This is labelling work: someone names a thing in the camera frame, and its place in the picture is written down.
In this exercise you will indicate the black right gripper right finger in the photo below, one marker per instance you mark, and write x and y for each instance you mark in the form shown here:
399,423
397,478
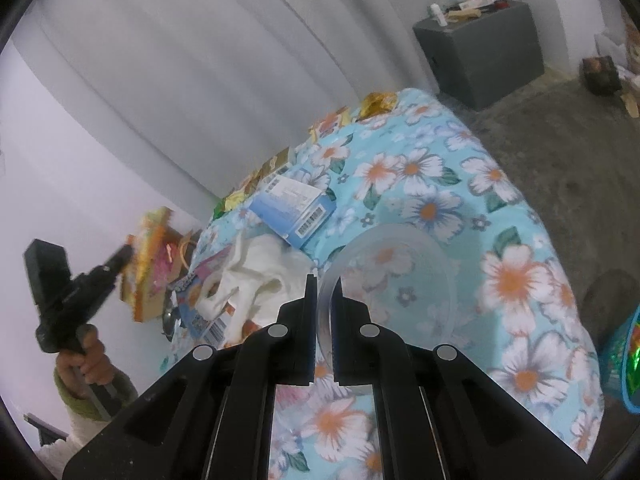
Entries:
437,414

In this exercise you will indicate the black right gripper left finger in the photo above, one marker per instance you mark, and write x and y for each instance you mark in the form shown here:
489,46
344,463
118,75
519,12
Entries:
210,415

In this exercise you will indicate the clear plastic cup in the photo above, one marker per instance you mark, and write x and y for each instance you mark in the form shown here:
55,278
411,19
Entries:
402,276

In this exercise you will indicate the white tissue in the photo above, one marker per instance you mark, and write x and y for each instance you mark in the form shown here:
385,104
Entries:
259,275

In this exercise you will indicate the blue plastic trash basket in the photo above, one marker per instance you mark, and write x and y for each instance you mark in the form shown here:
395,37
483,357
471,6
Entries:
619,364

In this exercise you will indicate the person's left hand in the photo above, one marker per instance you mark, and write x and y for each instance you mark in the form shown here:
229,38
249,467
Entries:
91,366

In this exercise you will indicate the blue printed snack bag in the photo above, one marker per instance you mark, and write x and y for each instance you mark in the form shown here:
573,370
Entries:
218,294

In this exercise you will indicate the blue white carton box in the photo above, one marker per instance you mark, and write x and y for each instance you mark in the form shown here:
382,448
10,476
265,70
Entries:
293,210

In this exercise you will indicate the floral blue tablecloth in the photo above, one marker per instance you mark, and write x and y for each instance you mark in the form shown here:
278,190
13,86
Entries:
419,165

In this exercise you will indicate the white curtain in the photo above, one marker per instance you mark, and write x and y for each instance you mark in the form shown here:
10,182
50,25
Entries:
196,93

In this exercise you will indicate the gold foil wrapper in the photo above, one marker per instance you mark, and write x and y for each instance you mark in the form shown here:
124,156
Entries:
377,103

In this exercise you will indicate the dark grey cabinet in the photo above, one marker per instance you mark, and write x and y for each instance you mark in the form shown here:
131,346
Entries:
481,61

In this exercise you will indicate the dark brown floor box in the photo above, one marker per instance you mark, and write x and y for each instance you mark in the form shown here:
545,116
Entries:
600,76

